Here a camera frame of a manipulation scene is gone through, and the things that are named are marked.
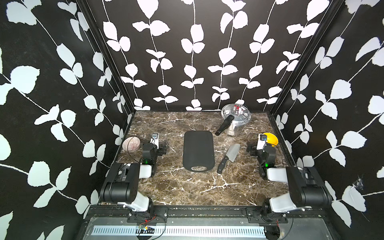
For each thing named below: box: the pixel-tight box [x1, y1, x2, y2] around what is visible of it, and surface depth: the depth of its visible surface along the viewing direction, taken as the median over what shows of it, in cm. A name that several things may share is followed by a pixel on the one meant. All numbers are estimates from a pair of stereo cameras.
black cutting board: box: [182, 130, 215, 172], surface depth 101 cm
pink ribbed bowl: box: [122, 136, 141, 152], surface depth 100 cm
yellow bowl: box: [263, 132, 279, 147], surface depth 104 cm
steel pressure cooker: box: [215, 103, 252, 136], surface depth 102 cm
